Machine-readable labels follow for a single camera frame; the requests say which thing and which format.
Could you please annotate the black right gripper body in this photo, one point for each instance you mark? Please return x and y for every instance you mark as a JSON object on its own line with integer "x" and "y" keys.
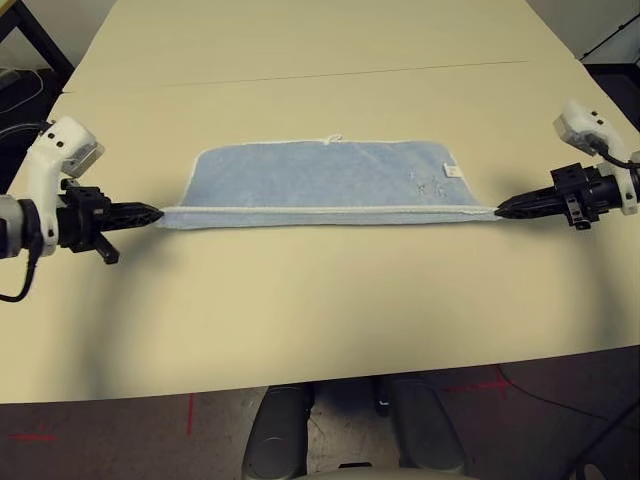
{"x": 590, "y": 192}

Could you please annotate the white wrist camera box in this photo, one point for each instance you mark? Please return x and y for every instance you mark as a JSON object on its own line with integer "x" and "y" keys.
{"x": 65, "y": 145}
{"x": 582, "y": 120}

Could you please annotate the grey power adapter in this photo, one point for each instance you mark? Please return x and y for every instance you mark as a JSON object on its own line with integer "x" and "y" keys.
{"x": 9, "y": 75}

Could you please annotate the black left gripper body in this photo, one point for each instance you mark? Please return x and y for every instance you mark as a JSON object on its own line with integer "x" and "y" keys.
{"x": 82, "y": 220}

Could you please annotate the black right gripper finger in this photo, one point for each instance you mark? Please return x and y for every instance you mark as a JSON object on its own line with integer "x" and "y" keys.
{"x": 540, "y": 199}
{"x": 540, "y": 212}

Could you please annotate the dark grey left robot leg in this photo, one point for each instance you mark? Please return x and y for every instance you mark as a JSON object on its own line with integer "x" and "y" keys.
{"x": 277, "y": 435}

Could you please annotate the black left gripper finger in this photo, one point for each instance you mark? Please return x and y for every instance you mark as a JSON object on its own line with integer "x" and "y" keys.
{"x": 132, "y": 209}
{"x": 127, "y": 222}

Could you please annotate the black frame side table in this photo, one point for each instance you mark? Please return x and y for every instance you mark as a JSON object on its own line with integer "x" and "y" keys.
{"x": 45, "y": 35}

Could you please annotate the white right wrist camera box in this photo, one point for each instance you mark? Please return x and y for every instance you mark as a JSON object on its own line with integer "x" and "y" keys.
{"x": 582, "y": 120}

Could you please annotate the light blue terry towel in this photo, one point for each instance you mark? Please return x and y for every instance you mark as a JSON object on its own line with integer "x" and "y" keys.
{"x": 325, "y": 170}

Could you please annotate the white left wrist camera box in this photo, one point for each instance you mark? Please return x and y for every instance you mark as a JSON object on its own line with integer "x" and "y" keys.
{"x": 65, "y": 145}

